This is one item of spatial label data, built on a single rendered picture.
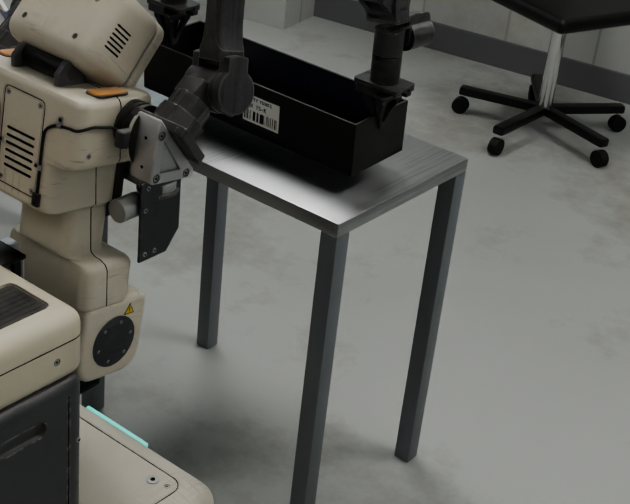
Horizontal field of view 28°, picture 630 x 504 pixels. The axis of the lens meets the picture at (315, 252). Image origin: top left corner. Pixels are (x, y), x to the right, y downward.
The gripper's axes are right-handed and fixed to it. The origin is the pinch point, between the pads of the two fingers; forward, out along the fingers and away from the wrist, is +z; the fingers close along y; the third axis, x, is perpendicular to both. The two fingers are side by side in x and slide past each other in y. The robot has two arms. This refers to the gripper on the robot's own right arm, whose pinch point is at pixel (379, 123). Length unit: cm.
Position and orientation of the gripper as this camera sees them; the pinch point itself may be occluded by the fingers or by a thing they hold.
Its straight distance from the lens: 246.8
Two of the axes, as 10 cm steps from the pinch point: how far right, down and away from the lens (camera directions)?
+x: -6.3, 3.5, -6.9
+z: -0.8, 8.6, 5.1
